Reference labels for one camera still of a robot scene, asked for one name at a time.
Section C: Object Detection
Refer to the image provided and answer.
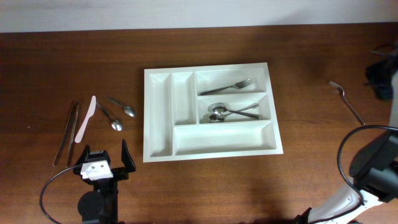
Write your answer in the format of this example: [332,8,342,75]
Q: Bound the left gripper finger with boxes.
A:
[75,145,90,166]
[121,139,136,172]

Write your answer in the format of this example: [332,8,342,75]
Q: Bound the steel kitchen tongs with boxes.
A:
[53,101,79,167]

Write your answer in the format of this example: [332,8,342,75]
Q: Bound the steel teaspoon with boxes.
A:
[96,102,123,131]
[107,97,136,117]

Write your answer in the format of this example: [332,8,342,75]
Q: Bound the steel tablespoon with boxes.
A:
[208,103,262,123]
[208,105,262,122]

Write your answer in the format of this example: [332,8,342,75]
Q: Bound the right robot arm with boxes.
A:
[292,56,397,224]

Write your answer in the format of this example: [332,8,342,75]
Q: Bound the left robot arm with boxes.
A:
[73,140,136,223]

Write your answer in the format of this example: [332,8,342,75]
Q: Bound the pink plastic knife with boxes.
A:
[74,95,96,143]

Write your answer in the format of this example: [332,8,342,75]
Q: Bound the white plastic cutlery tray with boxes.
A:
[143,62,283,162]

